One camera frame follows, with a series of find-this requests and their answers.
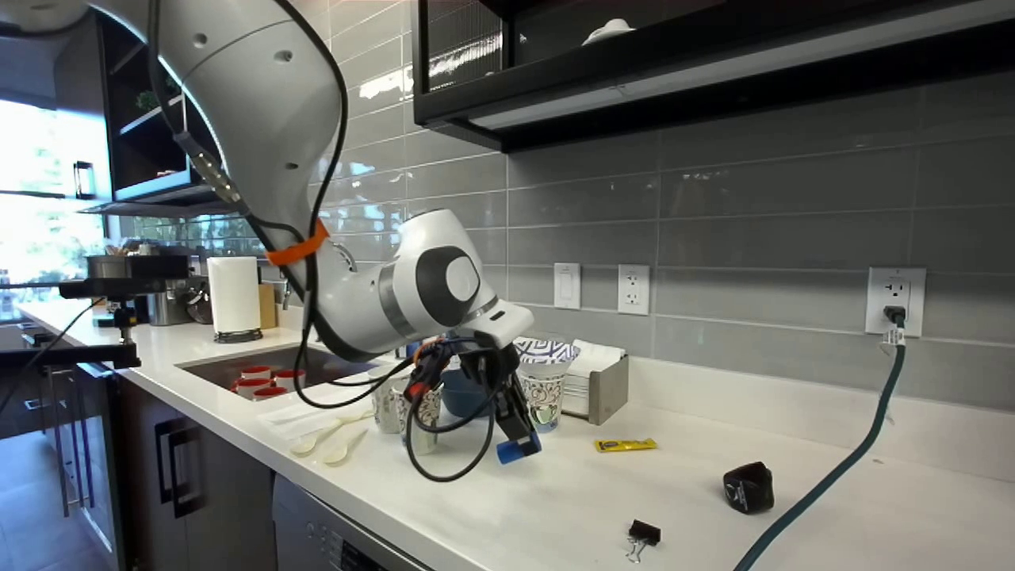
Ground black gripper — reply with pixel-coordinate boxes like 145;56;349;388
427;326;544;448

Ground small black object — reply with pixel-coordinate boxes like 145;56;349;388
719;461;779;518

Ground patterned cup under paper bowl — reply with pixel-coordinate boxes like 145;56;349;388
523;372;569;434

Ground patterned paper bowl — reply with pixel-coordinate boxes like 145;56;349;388
510;335;583;381

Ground clear napkin holder with napkins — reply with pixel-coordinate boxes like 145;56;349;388
526;333;631;427

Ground yellow packet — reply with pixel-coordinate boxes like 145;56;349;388
595;434;661;455

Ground white plastic spoon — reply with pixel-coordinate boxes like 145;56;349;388
289;413;368;461
322;422;370;468

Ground black binder clip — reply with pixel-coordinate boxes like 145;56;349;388
623;518;667;563

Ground dishwasher front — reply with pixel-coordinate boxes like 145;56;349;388
269;473;427;571

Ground small wooden box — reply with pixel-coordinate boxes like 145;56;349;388
258;283;285;333

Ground steel sink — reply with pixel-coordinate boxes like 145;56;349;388
175;342;376;403

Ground white paper towel roll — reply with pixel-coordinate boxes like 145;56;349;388
207;255;264;342

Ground black coffee machine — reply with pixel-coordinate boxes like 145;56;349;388
56;246;200;329

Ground black upper cabinet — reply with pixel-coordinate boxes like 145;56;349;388
414;0;1015;154

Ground black side table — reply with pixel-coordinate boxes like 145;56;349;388
0;315;143;375

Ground small dark jar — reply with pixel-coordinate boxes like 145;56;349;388
70;159;100;204

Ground black wrist camera orange bands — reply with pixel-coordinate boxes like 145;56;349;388
403;339;456;413

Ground white switch plate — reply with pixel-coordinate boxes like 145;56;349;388
552;259;583;310

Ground orange strap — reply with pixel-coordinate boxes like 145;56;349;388
264;220;332;269

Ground dark green power cable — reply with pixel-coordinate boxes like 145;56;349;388
730;333;911;571

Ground black cabinet door handles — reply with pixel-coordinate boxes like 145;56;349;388
153;418;211;519

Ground white wall outlet with plug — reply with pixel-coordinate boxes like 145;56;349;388
864;263;931;342

